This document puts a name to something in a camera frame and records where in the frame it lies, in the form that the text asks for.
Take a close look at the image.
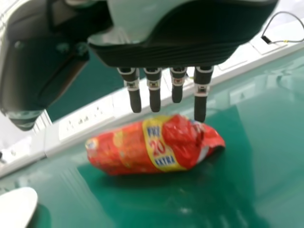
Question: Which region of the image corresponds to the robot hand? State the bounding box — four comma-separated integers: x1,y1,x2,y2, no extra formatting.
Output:
0,0,278,131

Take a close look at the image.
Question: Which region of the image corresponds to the red biscuit packet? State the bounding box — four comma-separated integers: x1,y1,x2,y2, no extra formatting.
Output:
85,114,226,176

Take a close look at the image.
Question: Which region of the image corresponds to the plate with brown leaf pattern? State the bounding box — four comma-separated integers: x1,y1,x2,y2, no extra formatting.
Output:
0,187,38,228

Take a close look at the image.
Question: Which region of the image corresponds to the white socket strip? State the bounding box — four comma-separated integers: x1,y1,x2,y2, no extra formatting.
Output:
250,32,289,55
58,95,114,141

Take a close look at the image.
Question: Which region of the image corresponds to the thin grey cable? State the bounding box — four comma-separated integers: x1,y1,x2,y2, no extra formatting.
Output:
261,11,304,45

